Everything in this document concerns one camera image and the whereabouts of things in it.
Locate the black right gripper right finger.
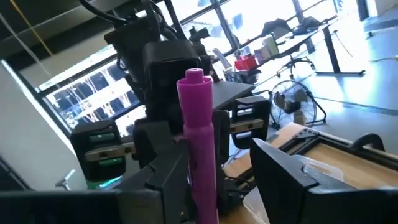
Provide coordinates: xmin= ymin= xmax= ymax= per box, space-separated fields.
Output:
xmin=250 ymin=138 xmax=398 ymax=224

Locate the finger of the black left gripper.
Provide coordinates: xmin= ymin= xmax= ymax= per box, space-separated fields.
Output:
xmin=132 ymin=120 xmax=175 ymax=170
xmin=213 ymin=108 xmax=231 ymax=166

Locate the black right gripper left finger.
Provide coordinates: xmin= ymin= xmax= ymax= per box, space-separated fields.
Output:
xmin=0 ymin=139 xmax=195 ymax=224

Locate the magenta highlighter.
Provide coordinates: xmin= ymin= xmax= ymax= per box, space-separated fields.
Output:
xmin=176 ymin=67 xmax=218 ymax=224

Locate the clear plastic bin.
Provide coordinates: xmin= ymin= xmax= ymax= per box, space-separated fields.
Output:
xmin=243 ymin=154 xmax=345 ymax=224

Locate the grey desk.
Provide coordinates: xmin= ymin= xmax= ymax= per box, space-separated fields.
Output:
xmin=212 ymin=80 xmax=256 ymax=110

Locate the black floor fan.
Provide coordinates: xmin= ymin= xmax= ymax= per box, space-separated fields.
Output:
xmin=269 ymin=80 xmax=327 ymax=131

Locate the red storage box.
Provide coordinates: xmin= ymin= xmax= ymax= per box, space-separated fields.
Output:
xmin=233 ymin=55 xmax=259 ymax=72

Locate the black office chair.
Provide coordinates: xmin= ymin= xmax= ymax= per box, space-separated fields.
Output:
xmin=275 ymin=57 xmax=315 ymax=79

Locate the black bag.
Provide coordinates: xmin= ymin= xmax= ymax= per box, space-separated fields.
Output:
xmin=294 ymin=15 xmax=322 ymax=35
xmin=262 ymin=17 xmax=293 ymax=37

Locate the long black desk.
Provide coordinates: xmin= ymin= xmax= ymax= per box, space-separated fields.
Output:
xmin=217 ymin=18 xmax=367 ymax=77

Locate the black table frame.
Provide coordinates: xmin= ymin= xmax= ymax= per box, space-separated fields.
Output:
xmin=270 ymin=127 xmax=398 ymax=172

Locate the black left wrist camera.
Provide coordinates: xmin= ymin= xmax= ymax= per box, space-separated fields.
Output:
xmin=142 ymin=39 xmax=201 ymax=106

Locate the black frame clamp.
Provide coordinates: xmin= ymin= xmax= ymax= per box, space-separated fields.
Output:
xmin=351 ymin=133 xmax=386 ymax=152

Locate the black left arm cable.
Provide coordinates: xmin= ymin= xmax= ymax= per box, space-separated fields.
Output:
xmin=79 ymin=0 xmax=127 ymax=26

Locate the yellow cord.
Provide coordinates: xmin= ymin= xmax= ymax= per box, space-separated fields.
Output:
xmin=9 ymin=0 xmax=53 ymax=57

